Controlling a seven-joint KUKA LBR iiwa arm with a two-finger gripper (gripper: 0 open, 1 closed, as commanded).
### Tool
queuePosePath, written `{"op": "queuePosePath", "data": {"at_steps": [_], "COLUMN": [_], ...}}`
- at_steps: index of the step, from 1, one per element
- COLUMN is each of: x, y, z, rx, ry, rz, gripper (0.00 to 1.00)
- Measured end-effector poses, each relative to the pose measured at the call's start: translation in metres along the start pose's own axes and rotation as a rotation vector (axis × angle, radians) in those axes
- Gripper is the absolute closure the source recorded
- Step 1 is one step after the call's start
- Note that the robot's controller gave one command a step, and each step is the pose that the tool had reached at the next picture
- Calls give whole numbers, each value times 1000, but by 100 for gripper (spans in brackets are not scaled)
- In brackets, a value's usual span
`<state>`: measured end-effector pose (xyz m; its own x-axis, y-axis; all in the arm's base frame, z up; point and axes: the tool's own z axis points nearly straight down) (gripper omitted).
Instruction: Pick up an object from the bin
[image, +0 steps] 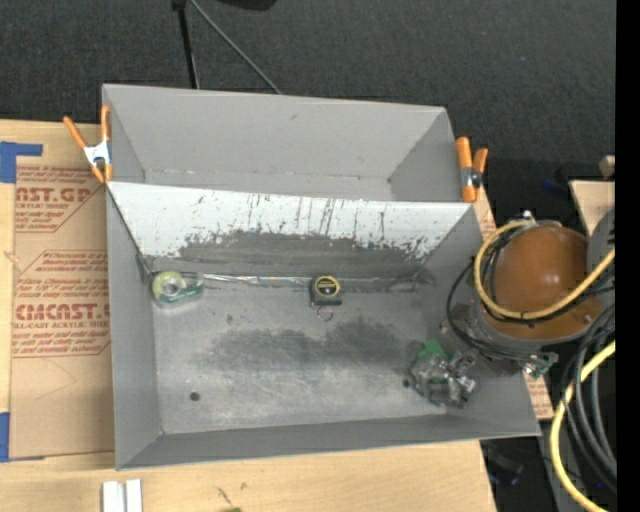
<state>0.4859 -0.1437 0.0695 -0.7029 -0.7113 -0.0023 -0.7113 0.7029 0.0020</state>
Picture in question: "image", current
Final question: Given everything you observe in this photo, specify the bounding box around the black and yellow tape measure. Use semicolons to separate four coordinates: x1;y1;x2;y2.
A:
308;274;345;323

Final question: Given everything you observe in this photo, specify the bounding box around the grey metal bin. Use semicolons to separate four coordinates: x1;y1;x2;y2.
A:
101;83;543;472

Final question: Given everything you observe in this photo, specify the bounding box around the green clear tape dispenser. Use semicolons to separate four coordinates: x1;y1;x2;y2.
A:
151;270;206;308

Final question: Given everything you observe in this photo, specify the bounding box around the brown cardboard board red print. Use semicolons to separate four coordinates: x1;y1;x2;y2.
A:
0;118;556;464

